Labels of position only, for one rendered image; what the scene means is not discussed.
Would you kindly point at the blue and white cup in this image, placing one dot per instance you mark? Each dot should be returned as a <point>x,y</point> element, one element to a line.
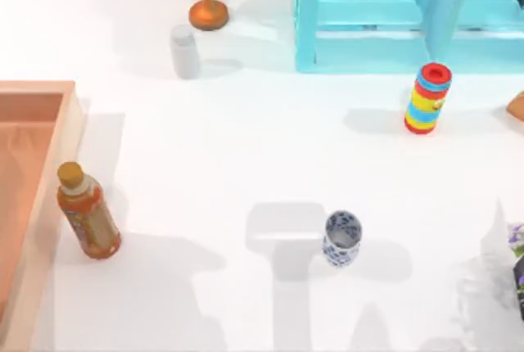
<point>341,241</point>

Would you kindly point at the white bottle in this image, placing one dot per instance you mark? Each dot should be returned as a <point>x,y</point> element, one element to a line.
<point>185,55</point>

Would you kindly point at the stack of coloured rings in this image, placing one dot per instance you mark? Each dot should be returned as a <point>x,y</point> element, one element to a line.
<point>427,100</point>

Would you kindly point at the light blue rack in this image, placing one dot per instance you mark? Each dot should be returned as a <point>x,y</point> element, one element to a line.
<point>368,12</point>

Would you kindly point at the orange bottle with tan cap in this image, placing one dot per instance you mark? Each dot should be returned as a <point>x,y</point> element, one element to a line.
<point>88,217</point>

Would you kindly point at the salmon-coloured shallow box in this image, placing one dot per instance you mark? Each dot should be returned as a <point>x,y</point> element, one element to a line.
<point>24,131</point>

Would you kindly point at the brown bread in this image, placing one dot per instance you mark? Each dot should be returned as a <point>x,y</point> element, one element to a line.
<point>517,106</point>

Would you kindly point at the purple and black carton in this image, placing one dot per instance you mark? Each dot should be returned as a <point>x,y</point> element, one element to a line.
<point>518,270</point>

